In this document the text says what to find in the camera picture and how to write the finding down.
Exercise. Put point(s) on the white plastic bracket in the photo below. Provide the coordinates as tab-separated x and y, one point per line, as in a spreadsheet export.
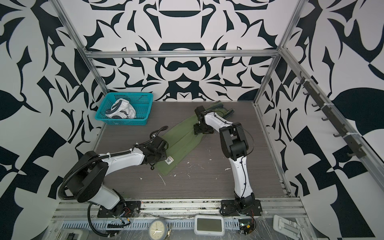
286	227

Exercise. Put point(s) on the white digital timer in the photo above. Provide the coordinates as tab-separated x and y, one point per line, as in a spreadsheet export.
209	225

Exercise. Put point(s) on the round analog clock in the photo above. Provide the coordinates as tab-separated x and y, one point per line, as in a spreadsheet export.
158	229

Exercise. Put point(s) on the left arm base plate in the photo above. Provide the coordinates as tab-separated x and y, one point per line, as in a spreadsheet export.
126	210

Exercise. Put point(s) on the teal plastic basket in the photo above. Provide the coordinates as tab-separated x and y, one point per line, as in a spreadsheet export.
140	102

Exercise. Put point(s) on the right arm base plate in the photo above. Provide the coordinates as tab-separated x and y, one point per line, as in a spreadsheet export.
236	208

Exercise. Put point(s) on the green tank top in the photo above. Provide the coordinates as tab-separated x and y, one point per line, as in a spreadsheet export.
181	141

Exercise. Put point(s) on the white grey tank top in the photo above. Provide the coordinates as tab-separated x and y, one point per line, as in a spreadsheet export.
121	109

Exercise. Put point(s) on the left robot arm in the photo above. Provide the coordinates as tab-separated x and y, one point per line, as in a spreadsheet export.
85	181

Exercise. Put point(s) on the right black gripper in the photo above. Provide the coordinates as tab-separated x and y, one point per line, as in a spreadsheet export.
196	129

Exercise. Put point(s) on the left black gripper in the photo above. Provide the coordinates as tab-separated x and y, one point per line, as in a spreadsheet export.
165	156

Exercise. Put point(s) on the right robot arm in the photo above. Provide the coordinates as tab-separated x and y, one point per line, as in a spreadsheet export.
234	146

